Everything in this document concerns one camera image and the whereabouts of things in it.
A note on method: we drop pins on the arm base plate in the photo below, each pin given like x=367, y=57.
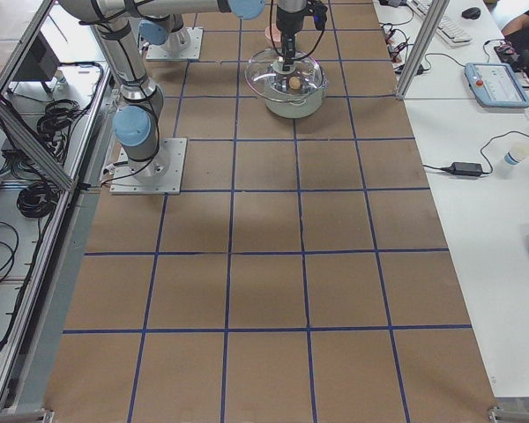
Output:
x=162, y=176
x=191, y=53

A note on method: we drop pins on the black power adapter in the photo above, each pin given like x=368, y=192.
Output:
x=464, y=169

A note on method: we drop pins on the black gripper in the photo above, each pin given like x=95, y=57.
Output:
x=286, y=23

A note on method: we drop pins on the aluminium frame post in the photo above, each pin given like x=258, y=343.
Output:
x=421, y=43

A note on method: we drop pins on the glass pot lid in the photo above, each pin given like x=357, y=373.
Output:
x=258, y=65

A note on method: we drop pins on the blue teach pendant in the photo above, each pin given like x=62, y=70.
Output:
x=495, y=85

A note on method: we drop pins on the paper cup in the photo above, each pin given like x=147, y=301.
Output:
x=516, y=154

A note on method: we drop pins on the pink bowl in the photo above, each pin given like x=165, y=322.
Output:
x=272, y=33

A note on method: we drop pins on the beige egg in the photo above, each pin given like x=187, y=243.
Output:
x=295, y=83

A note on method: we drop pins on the white keyboard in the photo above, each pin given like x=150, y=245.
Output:
x=451, y=33

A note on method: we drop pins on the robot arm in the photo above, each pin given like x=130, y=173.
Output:
x=168, y=33
x=136, y=123

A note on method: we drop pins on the black computer mouse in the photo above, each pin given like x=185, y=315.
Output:
x=471, y=13

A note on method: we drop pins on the pale green steel pot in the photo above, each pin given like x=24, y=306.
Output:
x=295, y=104

